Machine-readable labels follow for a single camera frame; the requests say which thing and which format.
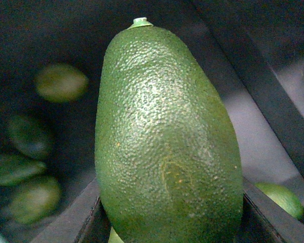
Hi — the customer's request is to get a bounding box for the blurred green avocado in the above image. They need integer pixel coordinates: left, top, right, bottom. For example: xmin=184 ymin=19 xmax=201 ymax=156
xmin=0 ymin=154 xmax=47 ymax=186
xmin=8 ymin=176 xmax=62 ymax=224
xmin=34 ymin=63 xmax=89 ymax=103
xmin=8 ymin=114 xmax=54 ymax=160

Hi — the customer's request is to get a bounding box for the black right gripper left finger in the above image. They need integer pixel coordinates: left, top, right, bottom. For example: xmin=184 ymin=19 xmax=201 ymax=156
xmin=32 ymin=179 xmax=111 ymax=243

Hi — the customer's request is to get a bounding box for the green lime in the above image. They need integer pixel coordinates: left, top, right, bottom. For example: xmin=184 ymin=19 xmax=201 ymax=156
xmin=255 ymin=182 xmax=304 ymax=220

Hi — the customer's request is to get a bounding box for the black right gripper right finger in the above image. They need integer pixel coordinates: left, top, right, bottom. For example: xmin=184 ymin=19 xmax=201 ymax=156
xmin=239 ymin=178 xmax=304 ymax=243

